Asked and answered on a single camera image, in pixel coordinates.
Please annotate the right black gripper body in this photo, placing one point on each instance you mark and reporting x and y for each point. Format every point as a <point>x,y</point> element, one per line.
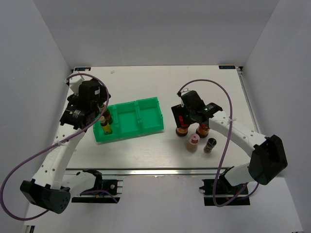
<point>190,113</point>

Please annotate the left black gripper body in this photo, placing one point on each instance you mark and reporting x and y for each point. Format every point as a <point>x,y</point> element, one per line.
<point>103,97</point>

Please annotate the red-lid sauce jar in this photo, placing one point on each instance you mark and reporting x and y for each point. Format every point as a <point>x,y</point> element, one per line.
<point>182,128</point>
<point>202,131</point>

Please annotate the yellow-cap brown sauce bottle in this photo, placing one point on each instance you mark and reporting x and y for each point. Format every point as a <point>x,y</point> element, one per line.
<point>107,114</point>

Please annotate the pink-cap spice shaker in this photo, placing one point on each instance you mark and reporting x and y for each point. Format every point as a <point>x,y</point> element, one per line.
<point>192,142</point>

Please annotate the small yellow-label white-cap bottle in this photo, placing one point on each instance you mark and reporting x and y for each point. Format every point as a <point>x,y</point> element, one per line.
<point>105,126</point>

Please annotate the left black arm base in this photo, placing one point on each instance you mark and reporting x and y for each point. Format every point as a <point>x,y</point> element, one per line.
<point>105,190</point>

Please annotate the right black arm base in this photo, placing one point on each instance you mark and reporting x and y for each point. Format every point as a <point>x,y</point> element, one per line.
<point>223,194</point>

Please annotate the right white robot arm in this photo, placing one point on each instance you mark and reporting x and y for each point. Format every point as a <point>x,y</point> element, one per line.
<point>267,154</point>

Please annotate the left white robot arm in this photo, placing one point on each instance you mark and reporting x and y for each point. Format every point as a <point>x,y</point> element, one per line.
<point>47,189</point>

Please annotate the left blue table label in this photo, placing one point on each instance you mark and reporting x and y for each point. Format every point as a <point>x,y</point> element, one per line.
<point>82,69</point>

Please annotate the blue table label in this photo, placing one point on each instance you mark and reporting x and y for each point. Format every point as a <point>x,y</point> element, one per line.
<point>226,67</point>
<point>82,69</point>

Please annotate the black-cap pepper grinder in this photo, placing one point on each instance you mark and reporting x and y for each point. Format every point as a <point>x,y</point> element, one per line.
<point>211,143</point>

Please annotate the green three-compartment plastic tray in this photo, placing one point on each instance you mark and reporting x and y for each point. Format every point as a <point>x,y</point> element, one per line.
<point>131,119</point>

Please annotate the right blue table label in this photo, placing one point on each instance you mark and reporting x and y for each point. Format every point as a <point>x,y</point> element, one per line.
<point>226,67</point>

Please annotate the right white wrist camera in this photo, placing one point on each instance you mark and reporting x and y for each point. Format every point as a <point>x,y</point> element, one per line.
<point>184,90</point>

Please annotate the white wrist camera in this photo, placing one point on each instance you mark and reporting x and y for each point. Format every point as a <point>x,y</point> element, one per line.
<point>184,90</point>
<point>74,83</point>

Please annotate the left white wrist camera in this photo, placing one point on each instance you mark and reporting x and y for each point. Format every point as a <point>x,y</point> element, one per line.
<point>74,83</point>

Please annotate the aluminium front rail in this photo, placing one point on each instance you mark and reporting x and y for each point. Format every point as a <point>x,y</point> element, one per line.
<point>157,171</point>

